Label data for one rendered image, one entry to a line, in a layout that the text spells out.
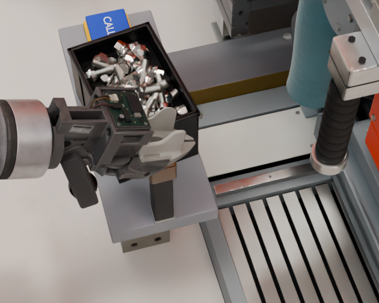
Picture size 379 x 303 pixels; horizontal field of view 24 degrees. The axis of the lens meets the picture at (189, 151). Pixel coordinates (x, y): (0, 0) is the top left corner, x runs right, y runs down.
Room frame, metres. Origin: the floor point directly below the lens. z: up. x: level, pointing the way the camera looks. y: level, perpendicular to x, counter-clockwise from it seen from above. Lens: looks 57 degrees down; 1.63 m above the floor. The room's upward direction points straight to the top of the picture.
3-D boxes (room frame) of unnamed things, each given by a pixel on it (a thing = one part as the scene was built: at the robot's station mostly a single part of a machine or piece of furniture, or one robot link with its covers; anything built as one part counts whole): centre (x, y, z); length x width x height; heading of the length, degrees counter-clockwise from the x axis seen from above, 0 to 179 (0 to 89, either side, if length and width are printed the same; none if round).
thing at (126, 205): (0.85, 0.09, 0.44); 0.43 x 0.17 x 0.03; 16
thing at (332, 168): (0.57, -0.17, 0.83); 0.04 x 0.04 x 0.16
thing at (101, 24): (1.02, 0.14, 0.47); 0.07 x 0.07 x 0.02; 16
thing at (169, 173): (0.66, 0.04, 0.59); 0.04 x 0.04 x 0.04; 16
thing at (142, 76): (0.83, 0.09, 0.51); 0.20 x 0.14 x 0.13; 24
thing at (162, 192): (0.66, 0.04, 0.55); 0.03 x 0.03 x 0.21; 16
